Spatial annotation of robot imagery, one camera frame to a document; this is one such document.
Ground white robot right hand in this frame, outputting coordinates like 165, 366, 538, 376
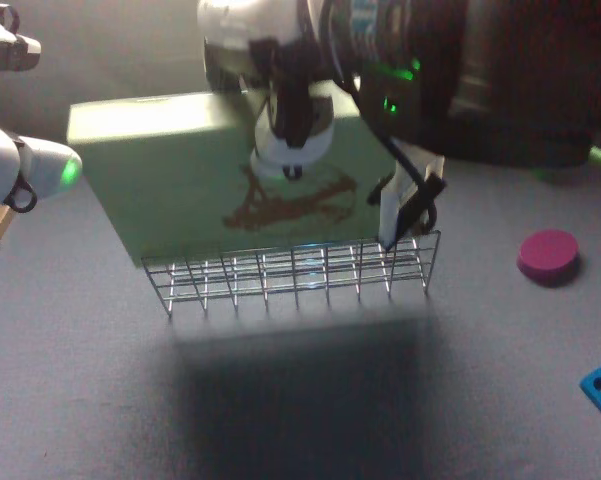
197, 0, 339, 182

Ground metal wire rack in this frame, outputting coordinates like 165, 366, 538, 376
140, 229, 442, 319

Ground grey table cloth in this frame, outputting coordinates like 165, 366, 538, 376
0, 124, 601, 480

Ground pink round block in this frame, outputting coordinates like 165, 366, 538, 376
516, 228, 581, 287

